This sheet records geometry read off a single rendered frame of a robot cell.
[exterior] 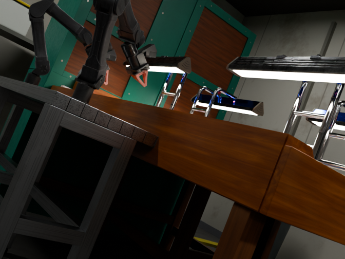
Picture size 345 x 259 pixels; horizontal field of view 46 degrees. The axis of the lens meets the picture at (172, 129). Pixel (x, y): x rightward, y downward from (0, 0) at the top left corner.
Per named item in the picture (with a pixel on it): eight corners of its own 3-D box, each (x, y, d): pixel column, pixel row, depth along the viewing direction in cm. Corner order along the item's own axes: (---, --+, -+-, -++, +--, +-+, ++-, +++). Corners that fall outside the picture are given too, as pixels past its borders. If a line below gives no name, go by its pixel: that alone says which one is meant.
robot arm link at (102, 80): (85, 69, 148) (79, 64, 143) (106, 76, 146) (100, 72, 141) (78, 85, 148) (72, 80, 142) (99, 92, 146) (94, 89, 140)
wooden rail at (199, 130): (258, 212, 87) (288, 133, 88) (39, 113, 237) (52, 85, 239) (291, 224, 94) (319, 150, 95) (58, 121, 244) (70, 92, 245)
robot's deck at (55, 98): (50, 104, 106) (56, 90, 107) (-30, 75, 202) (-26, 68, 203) (255, 190, 160) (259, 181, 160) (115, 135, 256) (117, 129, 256)
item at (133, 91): (51, 70, 237) (113, -73, 244) (29, 68, 283) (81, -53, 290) (213, 146, 312) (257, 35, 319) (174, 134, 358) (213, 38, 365)
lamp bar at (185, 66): (178, 67, 192) (184, 53, 192) (121, 64, 244) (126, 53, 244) (190, 74, 196) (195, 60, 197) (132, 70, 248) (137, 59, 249)
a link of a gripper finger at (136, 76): (146, 81, 180) (138, 62, 176) (154, 83, 174) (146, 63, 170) (133, 88, 177) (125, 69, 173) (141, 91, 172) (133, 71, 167)
